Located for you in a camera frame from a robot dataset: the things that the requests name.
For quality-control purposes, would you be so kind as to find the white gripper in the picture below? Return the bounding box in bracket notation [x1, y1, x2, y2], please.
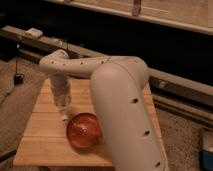
[50, 75, 71, 102]

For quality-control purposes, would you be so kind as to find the white plastic bottle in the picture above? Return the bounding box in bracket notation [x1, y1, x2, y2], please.
[54, 92, 71, 121]

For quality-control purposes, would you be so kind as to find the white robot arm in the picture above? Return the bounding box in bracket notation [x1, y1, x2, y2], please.
[39, 49, 169, 171]

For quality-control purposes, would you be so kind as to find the red ceramic bowl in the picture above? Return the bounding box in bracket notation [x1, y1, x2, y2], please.
[66, 113, 102, 149]

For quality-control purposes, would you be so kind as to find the small white box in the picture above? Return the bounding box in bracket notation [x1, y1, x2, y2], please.
[25, 28, 43, 38]

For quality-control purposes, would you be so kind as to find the wooden bamboo board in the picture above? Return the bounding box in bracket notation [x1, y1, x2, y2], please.
[13, 79, 163, 169]

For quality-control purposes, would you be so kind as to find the long wooden beam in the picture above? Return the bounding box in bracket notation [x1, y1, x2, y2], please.
[0, 26, 213, 107]

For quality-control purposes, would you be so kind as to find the wooden shelf edge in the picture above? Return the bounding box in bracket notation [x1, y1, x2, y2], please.
[46, 0, 213, 36]

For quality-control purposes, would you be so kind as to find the blue box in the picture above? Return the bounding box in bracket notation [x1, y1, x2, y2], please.
[199, 129, 213, 171]

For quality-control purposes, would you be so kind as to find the black cable with plug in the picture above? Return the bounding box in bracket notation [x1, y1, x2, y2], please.
[13, 41, 25, 86]

